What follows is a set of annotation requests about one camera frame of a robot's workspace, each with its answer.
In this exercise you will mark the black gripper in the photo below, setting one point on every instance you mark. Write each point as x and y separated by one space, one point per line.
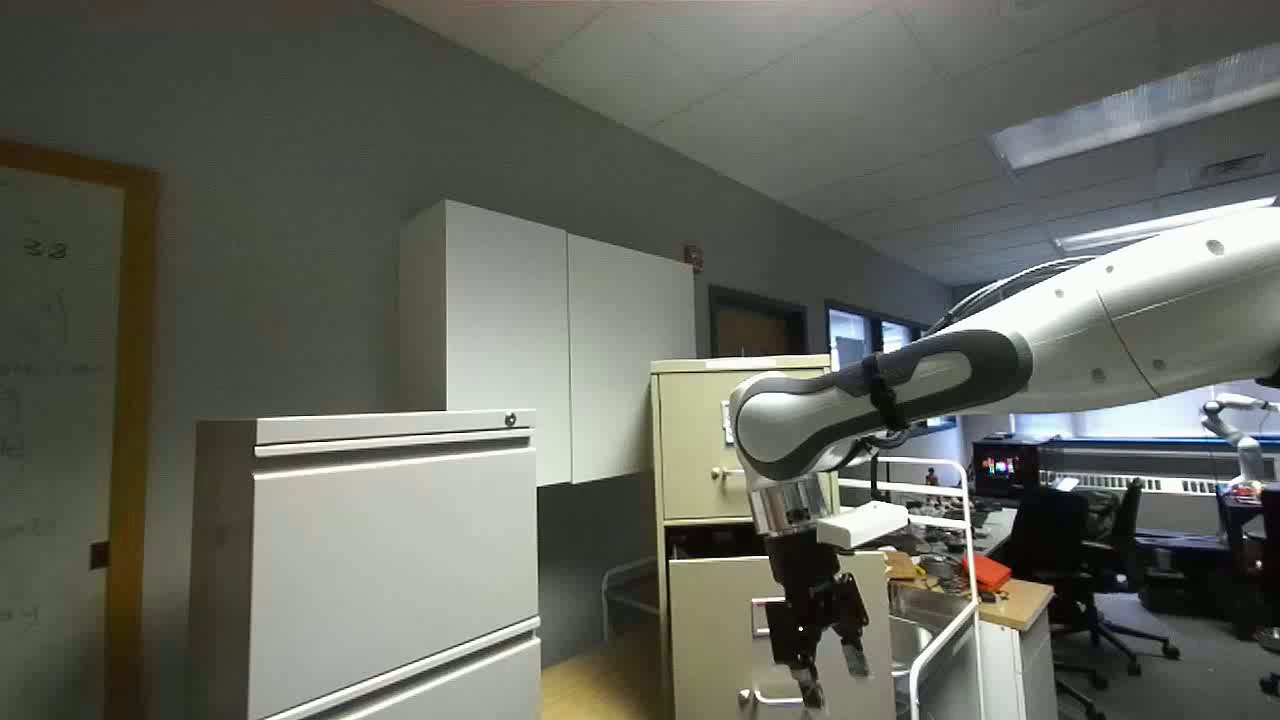
810 587

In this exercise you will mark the beige file cabinet drawer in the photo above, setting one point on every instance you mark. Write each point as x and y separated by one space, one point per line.
714 642

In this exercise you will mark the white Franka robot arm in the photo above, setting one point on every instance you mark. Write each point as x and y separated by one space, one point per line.
1145 313

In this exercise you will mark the beige metal file cabinet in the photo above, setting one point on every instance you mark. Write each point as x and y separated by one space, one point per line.
703 443

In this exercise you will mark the white lateral file cabinet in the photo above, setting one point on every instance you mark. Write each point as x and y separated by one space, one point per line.
360 563

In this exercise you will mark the red small object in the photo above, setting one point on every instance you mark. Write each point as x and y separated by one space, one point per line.
988 575

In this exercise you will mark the wooden side table top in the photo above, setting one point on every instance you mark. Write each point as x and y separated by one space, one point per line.
1020 606

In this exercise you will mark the black office chair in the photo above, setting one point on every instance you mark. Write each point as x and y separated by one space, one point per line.
1066 545
1253 563

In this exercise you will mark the dark computer monitor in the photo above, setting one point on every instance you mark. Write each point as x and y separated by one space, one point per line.
1007 469

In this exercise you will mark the dark wooden door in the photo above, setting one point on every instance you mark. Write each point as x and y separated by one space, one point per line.
752 324

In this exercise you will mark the wood-framed whiteboard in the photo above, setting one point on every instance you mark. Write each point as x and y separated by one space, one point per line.
67 443

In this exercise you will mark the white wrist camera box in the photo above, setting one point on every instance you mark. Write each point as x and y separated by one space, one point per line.
862 523

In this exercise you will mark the white metal tube frame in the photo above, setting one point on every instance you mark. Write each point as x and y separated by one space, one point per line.
960 535

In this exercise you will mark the white wall cabinet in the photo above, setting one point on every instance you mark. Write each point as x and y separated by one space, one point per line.
534 334

